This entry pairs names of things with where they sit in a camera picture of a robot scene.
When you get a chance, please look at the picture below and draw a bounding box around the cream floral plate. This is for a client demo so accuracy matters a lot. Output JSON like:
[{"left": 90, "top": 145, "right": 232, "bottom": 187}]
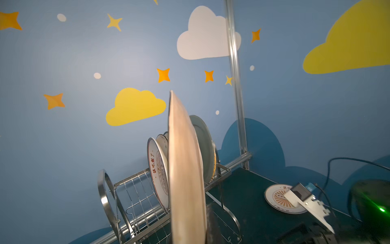
[{"left": 156, "top": 134, "right": 169, "bottom": 159}]

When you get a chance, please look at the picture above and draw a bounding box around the orange sunburst plate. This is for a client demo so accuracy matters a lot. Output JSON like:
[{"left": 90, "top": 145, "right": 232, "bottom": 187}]
[
  {"left": 264, "top": 184, "right": 307, "bottom": 215},
  {"left": 147, "top": 137, "right": 170, "bottom": 211}
]

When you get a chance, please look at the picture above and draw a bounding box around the orange sunburst plate front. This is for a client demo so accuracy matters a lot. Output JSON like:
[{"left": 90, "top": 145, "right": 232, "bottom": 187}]
[{"left": 147, "top": 137, "right": 170, "bottom": 211}]

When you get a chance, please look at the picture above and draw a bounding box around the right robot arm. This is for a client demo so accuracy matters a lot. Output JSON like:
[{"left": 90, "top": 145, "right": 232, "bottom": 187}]
[{"left": 276, "top": 180, "right": 390, "bottom": 244}]

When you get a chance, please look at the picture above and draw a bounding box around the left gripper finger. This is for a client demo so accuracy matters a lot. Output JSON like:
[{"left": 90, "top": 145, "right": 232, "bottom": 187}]
[{"left": 206, "top": 204, "right": 225, "bottom": 244}]

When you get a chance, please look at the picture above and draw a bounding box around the rear aluminium frame bar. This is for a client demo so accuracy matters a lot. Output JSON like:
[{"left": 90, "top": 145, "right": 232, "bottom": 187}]
[{"left": 88, "top": 151, "right": 253, "bottom": 244}]

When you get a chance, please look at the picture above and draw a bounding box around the dark navy plate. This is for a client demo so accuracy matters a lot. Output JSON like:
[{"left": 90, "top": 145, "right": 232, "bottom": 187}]
[{"left": 168, "top": 91, "right": 207, "bottom": 244}]

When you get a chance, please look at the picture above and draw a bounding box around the right aluminium frame post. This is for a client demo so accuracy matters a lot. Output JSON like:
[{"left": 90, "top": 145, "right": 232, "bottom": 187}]
[{"left": 224, "top": 1, "right": 251, "bottom": 171}]

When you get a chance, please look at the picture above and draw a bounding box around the plain pale green plate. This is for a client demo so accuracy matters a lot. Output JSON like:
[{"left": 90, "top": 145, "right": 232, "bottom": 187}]
[{"left": 190, "top": 115, "right": 214, "bottom": 184}]

